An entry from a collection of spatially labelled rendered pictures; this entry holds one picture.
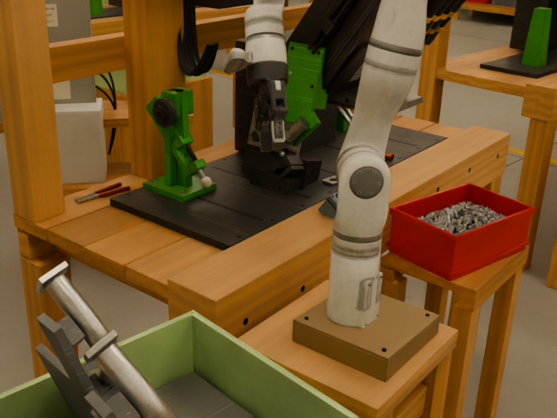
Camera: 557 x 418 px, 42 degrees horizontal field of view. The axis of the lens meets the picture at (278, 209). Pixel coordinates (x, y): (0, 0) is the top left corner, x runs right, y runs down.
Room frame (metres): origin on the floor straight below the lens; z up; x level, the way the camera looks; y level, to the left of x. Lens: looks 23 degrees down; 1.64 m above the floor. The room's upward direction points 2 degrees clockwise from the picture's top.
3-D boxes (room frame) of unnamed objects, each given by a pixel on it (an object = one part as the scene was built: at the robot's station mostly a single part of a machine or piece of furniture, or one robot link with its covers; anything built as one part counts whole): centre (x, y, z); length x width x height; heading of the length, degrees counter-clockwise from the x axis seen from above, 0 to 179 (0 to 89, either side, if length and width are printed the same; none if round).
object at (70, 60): (2.28, 0.23, 1.23); 1.30 x 0.05 x 0.09; 142
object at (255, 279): (1.88, -0.28, 0.82); 1.50 x 0.14 x 0.15; 142
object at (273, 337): (1.22, -0.14, 0.83); 0.32 x 0.32 x 0.04; 53
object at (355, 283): (1.22, -0.15, 0.98); 0.09 x 0.09 x 0.17; 55
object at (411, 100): (2.05, -0.19, 1.11); 0.39 x 0.16 x 0.03; 52
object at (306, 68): (1.95, -0.07, 1.17); 0.13 x 0.12 x 0.20; 142
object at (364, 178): (1.23, -0.15, 1.14); 0.09 x 0.09 x 0.17; 3
